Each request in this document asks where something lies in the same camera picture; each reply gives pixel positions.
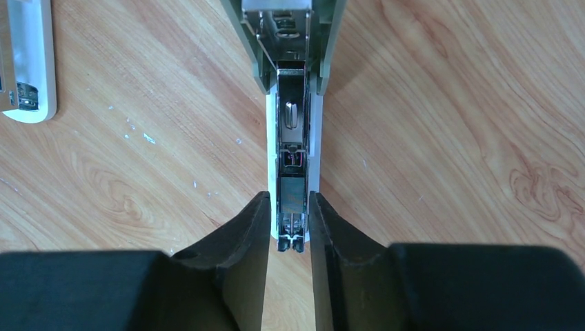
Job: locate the grey staple strip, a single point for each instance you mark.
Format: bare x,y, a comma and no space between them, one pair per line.
292,195

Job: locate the white stapler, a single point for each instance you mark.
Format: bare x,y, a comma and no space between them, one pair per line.
28,76

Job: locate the grey stapler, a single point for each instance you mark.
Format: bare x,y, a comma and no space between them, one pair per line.
291,46

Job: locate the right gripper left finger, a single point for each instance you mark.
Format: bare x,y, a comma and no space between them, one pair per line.
217,283

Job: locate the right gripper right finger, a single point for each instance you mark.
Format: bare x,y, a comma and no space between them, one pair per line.
360,284

